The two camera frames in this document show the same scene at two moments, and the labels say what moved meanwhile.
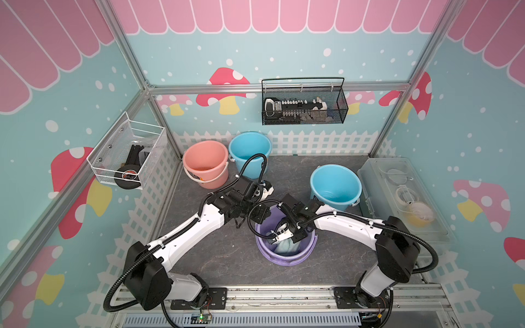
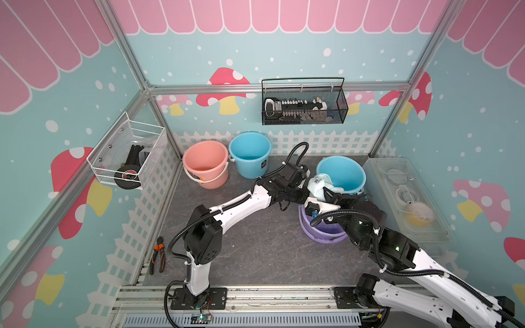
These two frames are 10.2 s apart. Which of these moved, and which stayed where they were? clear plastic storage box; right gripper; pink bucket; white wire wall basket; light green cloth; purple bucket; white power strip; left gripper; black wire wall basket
Moved: right gripper; left gripper; purple bucket; light green cloth
Stayed: white wire wall basket; black wire wall basket; white power strip; pink bucket; clear plastic storage box
